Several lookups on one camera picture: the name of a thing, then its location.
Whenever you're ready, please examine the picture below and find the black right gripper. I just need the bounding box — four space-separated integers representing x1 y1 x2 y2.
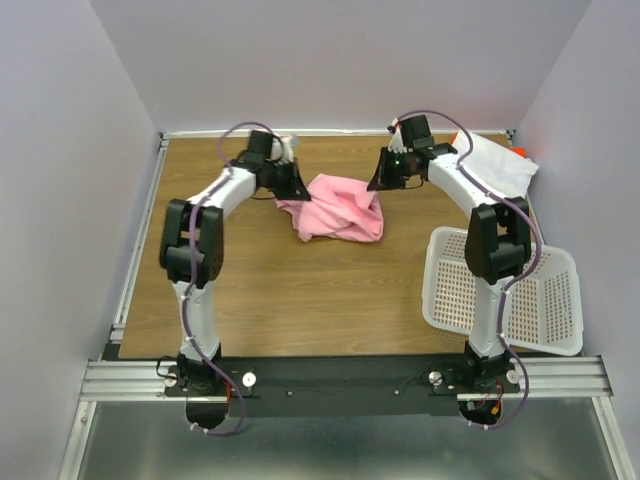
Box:
366 147 412 192

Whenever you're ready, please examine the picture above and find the pink t shirt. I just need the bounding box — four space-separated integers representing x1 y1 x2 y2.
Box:
276 174 385 243

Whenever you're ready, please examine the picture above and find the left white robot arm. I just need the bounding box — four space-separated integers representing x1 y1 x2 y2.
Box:
159 129 311 395

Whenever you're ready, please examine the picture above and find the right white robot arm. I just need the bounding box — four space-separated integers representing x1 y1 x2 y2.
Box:
367 110 534 392

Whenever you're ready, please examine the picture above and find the white folded t shirt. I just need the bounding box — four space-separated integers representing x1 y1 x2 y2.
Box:
462 133 539 198

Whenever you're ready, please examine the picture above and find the orange folded t shirt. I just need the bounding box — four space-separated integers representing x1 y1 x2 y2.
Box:
450 131 527 157

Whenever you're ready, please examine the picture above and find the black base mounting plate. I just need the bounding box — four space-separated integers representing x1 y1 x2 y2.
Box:
157 354 521 432

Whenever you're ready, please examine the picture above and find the white plastic laundry basket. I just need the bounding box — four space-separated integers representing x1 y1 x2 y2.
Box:
422 227 583 356

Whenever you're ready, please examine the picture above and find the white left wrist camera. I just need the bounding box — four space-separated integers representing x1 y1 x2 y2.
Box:
270 135 300 164

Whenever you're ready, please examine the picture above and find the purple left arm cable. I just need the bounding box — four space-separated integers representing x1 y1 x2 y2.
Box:
180 119 274 438

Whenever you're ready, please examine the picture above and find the aluminium frame rail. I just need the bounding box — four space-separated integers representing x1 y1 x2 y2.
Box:
60 354 636 479

